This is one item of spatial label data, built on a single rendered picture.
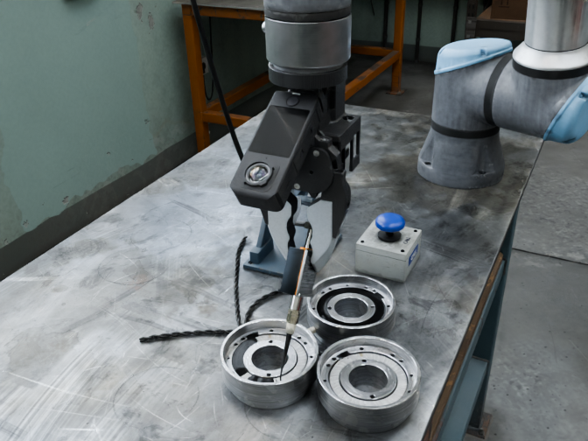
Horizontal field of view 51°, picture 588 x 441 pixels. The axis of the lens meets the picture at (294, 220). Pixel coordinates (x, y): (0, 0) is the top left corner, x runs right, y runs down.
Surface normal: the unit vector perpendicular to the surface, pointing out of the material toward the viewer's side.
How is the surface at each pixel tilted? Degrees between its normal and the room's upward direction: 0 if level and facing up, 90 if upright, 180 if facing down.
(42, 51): 90
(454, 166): 72
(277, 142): 31
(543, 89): 98
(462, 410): 0
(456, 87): 88
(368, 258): 90
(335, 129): 0
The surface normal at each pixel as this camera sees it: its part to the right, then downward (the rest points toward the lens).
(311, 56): 0.12, 0.49
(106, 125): 0.89, 0.20
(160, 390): -0.03, -0.87
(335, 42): 0.61, 0.38
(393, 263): -0.45, 0.45
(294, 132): -0.24, -0.51
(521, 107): -0.73, 0.44
